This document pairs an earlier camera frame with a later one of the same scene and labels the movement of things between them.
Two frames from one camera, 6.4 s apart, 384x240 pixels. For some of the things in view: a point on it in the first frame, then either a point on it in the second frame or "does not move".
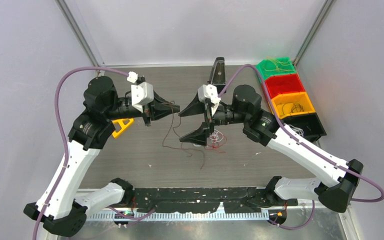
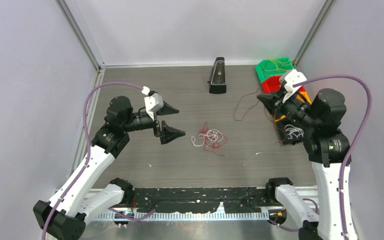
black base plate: x=231 y=200 does not move
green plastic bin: x=276 y=66 does not move
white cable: x=215 y=136 does not move
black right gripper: x=199 y=136 to x=269 y=100
